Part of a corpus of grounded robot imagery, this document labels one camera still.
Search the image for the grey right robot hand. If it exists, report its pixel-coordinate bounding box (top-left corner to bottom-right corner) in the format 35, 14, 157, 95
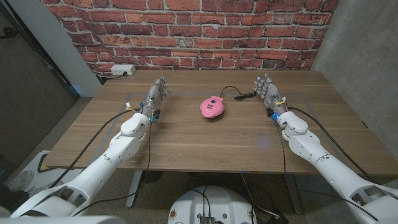
253, 73, 289, 121

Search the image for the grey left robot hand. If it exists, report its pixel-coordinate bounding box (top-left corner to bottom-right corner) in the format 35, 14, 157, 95
140, 76, 172, 123

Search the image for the pink mini sandwich press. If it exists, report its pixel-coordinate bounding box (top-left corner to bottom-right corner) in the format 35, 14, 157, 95
200, 95, 225, 119

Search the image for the white power strip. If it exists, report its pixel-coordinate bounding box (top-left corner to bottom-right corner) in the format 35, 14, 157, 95
110, 63, 137, 76

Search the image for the black round floor object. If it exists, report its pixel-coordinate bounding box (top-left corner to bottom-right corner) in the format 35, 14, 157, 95
141, 170, 165, 184

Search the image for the red brick print backdrop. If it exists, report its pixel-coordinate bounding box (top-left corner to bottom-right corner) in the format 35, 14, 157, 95
40, 0, 340, 77

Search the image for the grey metal table leg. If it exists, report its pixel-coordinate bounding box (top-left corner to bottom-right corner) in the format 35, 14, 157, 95
126, 170, 144, 208
284, 174, 304, 215

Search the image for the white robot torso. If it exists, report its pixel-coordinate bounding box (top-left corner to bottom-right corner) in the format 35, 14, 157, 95
167, 185, 257, 224

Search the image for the black floor adapter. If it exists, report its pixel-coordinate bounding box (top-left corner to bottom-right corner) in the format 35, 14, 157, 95
267, 214, 290, 224

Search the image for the black press power cable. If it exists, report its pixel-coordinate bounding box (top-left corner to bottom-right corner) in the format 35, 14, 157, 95
220, 85, 257, 101

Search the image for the black power strip cable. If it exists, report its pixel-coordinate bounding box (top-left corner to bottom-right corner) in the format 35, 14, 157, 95
96, 71, 128, 85

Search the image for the thin braided right arm cable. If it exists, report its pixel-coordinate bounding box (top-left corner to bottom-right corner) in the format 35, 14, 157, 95
275, 120, 287, 175

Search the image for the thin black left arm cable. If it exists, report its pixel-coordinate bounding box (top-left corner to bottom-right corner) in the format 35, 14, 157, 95
72, 120, 154, 217

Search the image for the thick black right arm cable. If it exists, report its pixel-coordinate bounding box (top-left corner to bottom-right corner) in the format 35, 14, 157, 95
287, 106, 376, 184

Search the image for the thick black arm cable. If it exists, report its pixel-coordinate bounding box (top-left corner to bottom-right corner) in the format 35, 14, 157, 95
287, 106, 376, 184
49, 108, 142, 189

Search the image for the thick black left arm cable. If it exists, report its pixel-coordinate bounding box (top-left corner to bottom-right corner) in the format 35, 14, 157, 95
49, 108, 142, 189

